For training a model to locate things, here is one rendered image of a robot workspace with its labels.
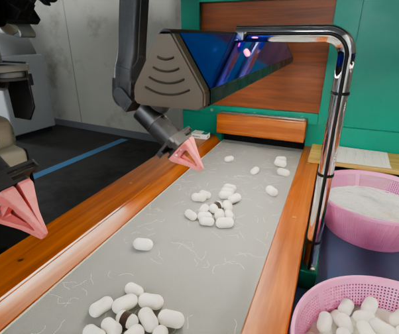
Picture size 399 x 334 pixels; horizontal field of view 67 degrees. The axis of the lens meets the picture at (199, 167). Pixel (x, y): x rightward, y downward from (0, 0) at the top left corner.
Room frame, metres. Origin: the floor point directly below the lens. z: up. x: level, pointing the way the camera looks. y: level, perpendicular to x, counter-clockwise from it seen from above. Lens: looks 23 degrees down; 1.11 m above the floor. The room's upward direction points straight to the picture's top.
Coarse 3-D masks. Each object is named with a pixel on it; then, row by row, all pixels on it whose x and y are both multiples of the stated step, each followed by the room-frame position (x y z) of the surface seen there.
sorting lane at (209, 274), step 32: (224, 160) 0.91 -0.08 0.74; (256, 160) 0.91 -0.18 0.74; (288, 160) 0.91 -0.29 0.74; (192, 192) 0.69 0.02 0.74; (256, 192) 0.69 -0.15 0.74; (128, 224) 0.55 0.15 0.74; (160, 224) 0.55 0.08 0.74; (192, 224) 0.55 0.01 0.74; (256, 224) 0.55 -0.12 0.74; (96, 256) 0.44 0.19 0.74; (128, 256) 0.44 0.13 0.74; (160, 256) 0.44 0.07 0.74; (192, 256) 0.44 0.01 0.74; (224, 256) 0.44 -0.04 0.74; (256, 256) 0.44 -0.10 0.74; (64, 288) 0.37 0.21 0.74; (96, 288) 0.37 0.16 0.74; (160, 288) 0.37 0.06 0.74; (192, 288) 0.37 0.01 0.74; (224, 288) 0.37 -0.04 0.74; (32, 320) 0.31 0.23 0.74; (64, 320) 0.31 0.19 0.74; (96, 320) 0.31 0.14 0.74; (192, 320) 0.31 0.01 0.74; (224, 320) 0.31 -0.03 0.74
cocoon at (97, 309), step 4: (108, 296) 0.33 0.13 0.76; (100, 300) 0.32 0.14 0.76; (104, 300) 0.32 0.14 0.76; (108, 300) 0.33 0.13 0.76; (112, 300) 0.33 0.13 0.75; (92, 304) 0.32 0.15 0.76; (96, 304) 0.32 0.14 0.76; (100, 304) 0.32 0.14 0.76; (104, 304) 0.32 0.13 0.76; (108, 304) 0.32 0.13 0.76; (92, 308) 0.31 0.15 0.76; (96, 308) 0.31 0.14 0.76; (100, 308) 0.31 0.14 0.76; (104, 308) 0.32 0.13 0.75; (108, 308) 0.32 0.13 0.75; (92, 312) 0.31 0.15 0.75; (96, 312) 0.31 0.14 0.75; (100, 312) 0.31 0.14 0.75; (104, 312) 0.32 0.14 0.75; (92, 316) 0.31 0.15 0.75; (96, 316) 0.31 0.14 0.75
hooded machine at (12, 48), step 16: (0, 48) 3.47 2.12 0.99; (16, 48) 3.63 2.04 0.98; (32, 48) 3.80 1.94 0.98; (32, 64) 3.68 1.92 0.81; (32, 80) 3.64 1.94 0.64; (0, 96) 3.34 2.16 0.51; (48, 96) 3.80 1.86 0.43; (0, 112) 3.37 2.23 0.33; (48, 112) 3.75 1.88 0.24; (16, 128) 3.36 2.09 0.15; (32, 128) 3.53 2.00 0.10; (48, 128) 3.76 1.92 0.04
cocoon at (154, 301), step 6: (144, 294) 0.33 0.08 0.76; (150, 294) 0.33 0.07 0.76; (156, 294) 0.34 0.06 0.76; (138, 300) 0.33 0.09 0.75; (144, 300) 0.33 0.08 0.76; (150, 300) 0.32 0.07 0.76; (156, 300) 0.32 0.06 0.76; (162, 300) 0.33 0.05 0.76; (144, 306) 0.32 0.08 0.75; (150, 306) 0.32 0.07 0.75; (156, 306) 0.32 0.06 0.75
